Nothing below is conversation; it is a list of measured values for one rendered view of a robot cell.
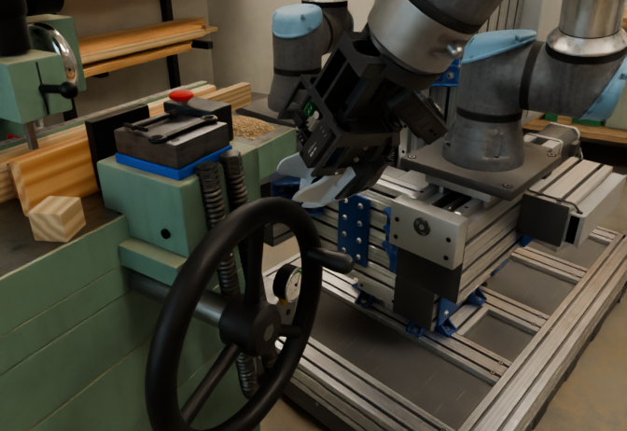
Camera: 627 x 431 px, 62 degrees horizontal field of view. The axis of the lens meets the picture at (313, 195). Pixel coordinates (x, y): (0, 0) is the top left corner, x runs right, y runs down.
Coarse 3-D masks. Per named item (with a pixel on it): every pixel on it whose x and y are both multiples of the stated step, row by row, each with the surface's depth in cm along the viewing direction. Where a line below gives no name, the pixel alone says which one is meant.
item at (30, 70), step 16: (0, 64) 58; (16, 64) 58; (32, 64) 60; (48, 64) 61; (0, 80) 59; (16, 80) 58; (32, 80) 60; (48, 80) 62; (64, 80) 63; (0, 96) 60; (16, 96) 59; (32, 96) 60; (48, 96) 62; (0, 112) 61; (16, 112) 60; (32, 112) 61; (48, 112) 62
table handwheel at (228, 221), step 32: (224, 224) 49; (256, 224) 51; (288, 224) 59; (192, 256) 47; (224, 256) 48; (256, 256) 54; (160, 288) 62; (192, 288) 46; (256, 288) 56; (320, 288) 68; (160, 320) 45; (224, 320) 56; (256, 320) 55; (160, 352) 45; (224, 352) 55; (256, 352) 55; (288, 352) 67; (160, 384) 45; (160, 416) 46; (192, 416) 51; (256, 416) 61
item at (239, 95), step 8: (232, 88) 98; (240, 88) 99; (248, 88) 101; (208, 96) 93; (216, 96) 94; (224, 96) 95; (232, 96) 98; (240, 96) 99; (248, 96) 102; (232, 104) 98; (240, 104) 100; (0, 168) 64; (0, 176) 63; (8, 176) 64; (0, 184) 64; (8, 184) 64; (0, 192) 64; (8, 192) 65; (0, 200) 64; (8, 200) 65
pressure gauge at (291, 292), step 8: (288, 264) 90; (280, 272) 88; (288, 272) 88; (296, 272) 89; (280, 280) 87; (288, 280) 87; (296, 280) 89; (272, 288) 89; (280, 288) 87; (288, 288) 88; (296, 288) 90; (280, 296) 88; (288, 296) 88; (296, 296) 91; (280, 304) 92
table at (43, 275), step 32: (288, 128) 90; (96, 192) 67; (0, 224) 60; (96, 224) 60; (0, 256) 54; (32, 256) 54; (64, 256) 56; (96, 256) 59; (128, 256) 61; (160, 256) 59; (0, 288) 50; (32, 288) 53; (64, 288) 57; (0, 320) 51
